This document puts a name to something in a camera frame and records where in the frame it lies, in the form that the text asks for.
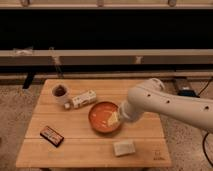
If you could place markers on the blue power adapter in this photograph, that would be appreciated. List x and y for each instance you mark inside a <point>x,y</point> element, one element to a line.
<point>187,92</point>

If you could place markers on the orange bowl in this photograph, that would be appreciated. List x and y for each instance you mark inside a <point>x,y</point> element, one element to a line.
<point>99,115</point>

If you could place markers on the wooden table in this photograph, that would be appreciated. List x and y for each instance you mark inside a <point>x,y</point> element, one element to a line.
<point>80,138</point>

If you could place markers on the yellow food piece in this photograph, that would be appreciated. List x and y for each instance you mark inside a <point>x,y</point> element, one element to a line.
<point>113,119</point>

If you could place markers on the white cup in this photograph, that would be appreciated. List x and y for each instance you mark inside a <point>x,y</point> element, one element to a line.
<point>61,94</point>

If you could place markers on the white milk carton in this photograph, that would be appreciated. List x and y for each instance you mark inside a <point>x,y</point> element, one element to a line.
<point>81,100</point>

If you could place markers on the white sponge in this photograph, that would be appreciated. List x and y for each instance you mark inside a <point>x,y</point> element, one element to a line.
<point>125,147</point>

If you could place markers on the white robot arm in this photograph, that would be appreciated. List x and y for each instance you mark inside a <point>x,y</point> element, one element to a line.
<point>149,96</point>

